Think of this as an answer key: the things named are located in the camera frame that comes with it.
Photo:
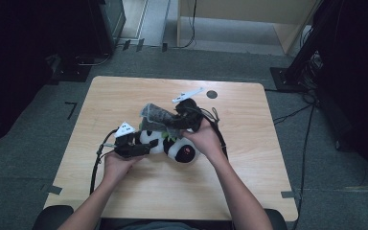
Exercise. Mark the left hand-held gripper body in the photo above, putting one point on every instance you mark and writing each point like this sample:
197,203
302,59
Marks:
127,143

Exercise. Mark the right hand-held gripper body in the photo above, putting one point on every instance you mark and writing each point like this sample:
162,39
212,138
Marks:
190,113

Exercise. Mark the grey fluffy cloth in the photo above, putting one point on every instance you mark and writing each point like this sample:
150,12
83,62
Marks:
155,116

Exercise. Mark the panda plush toy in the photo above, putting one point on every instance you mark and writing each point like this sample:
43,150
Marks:
180,150

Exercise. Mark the person's left hand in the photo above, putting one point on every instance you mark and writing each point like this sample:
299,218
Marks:
119,167

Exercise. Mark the person's right hand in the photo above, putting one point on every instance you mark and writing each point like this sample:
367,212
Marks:
206,140

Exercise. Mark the grey tape strip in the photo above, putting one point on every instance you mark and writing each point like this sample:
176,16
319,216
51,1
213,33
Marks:
288,194
52,189

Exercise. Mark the person's left leg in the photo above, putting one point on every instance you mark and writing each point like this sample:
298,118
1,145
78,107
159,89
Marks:
52,218

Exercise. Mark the light wooden furniture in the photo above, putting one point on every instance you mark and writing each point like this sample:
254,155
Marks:
252,19

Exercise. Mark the dark cabinet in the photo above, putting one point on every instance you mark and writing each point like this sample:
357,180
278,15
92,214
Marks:
108,22

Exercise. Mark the black metal stand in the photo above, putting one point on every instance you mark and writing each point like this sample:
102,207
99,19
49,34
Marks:
303,54

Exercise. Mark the black floor base plate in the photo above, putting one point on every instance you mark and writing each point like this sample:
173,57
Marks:
70,72

